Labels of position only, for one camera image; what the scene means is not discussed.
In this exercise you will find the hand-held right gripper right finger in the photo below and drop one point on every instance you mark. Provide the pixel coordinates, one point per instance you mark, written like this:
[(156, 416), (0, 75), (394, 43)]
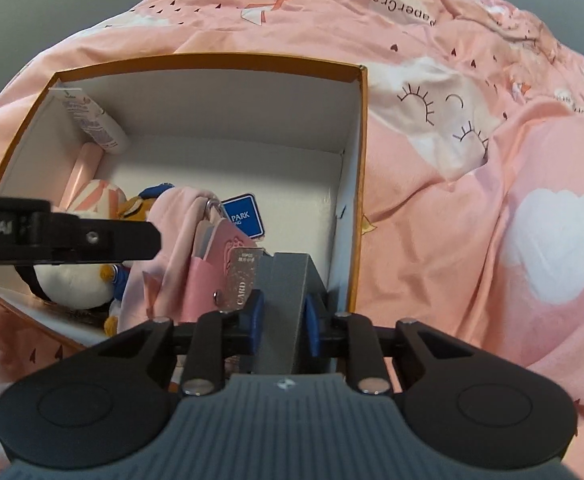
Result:
[(313, 325)]

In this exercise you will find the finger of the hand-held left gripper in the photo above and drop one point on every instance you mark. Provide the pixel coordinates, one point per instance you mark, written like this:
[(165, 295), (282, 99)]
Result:
[(111, 240)]

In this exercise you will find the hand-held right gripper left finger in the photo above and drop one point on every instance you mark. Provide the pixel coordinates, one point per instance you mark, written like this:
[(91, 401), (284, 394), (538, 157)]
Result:
[(258, 320)]

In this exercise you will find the grey box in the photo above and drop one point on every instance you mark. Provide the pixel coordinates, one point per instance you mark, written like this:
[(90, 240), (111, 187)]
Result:
[(284, 310)]

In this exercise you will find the penguin plush toy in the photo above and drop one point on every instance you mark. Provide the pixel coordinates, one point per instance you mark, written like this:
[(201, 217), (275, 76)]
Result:
[(71, 282)]

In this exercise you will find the orange-edged white cardboard box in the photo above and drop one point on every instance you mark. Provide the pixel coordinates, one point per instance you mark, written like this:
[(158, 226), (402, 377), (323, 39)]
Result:
[(247, 110)]

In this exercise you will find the pink striped white object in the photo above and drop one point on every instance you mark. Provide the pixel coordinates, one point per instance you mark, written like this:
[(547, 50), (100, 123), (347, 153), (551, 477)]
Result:
[(99, 197)]

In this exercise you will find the silver pink card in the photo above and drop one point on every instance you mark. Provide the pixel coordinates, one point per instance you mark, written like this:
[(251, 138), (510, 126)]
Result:
[(242, 275)]

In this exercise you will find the pink cloth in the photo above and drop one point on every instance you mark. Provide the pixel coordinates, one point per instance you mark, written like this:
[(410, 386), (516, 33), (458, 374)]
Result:
[(171, 240)]

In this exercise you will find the pink card holder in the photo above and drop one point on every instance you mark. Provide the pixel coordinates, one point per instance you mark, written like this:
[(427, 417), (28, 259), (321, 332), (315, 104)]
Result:
[(211, 270)]

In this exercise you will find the pink cross-shaped plastic tool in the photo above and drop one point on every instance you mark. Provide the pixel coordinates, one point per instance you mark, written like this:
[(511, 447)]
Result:
[(84, 170)]

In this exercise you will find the blue card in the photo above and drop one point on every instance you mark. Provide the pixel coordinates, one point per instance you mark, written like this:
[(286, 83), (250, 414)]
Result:
[(244, 215)]

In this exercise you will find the white printed tube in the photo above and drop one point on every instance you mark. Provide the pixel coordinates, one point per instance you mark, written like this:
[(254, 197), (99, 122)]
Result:
[(91, 120)]

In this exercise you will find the pink printed blanket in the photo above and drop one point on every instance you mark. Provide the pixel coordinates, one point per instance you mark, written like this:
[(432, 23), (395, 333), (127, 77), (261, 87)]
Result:
[(472, 160)]

